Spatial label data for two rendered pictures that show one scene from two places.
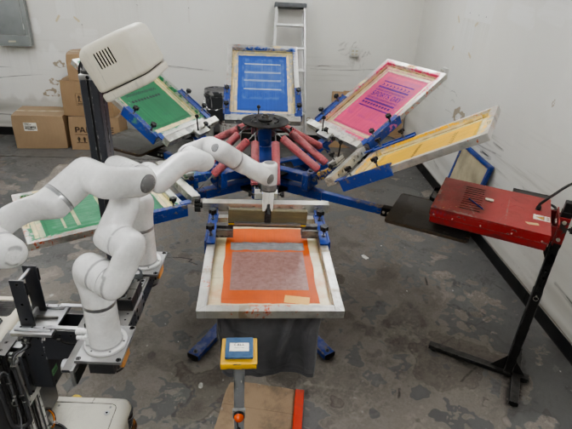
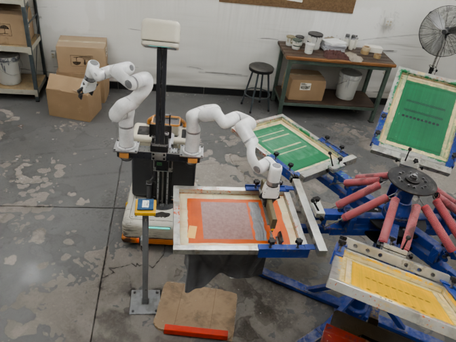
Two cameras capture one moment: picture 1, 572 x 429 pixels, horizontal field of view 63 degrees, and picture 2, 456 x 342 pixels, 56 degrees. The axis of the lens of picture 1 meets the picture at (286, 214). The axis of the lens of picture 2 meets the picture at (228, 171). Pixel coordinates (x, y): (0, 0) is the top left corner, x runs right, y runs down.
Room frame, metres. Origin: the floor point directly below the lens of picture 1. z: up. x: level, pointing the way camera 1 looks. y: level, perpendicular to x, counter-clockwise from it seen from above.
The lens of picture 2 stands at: (1.55, -1.95, 2.74)
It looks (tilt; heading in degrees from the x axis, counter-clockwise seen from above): 35 degrees down; 85
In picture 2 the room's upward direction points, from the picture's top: 8 degrees clockwise
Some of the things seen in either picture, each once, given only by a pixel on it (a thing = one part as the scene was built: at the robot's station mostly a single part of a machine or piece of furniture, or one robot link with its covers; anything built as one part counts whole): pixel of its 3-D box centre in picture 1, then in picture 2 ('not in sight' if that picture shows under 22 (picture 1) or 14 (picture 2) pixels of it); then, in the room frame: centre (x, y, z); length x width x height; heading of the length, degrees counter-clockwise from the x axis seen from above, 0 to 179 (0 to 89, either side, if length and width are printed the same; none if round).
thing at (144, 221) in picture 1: (137, 208); (195, 120); (1.52, 0.55, 1.37); 0.13 x 0.10 x 0.16; 48
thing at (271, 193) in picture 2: (268, 197); (271, 189); (2.01, 0.09, 1.20); 0.10 x 0.07 x 0.11; 5
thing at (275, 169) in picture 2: (261, 174); (271, 168); (1.99, 0.12, 1.33); 0.15 x 0.10 x 0.11; 138
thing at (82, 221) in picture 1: (124, 185); (302, 144); (2.36, 0.91, 1.05); 1.08 x 0.61 x 0.23; 125
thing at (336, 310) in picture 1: (268, 259); (236, 218); (1.83, 0.07, 0.97); 0.79 x 0.58 x 0.04; 5
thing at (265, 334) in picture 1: (268, 341); (187, 244); (1.54, 0.05, 0.74); 0.45 x 0.03 x 0.43; 95
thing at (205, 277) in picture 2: not in sight; (226, 269); (1.80, -0.14, 0.74); 0.46 x 0.04 x 0.42; 5
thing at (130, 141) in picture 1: (181, 157); not in sight; (3.17, 0.77, 0.91); 1.34 x 0.40 x 0.08; 65
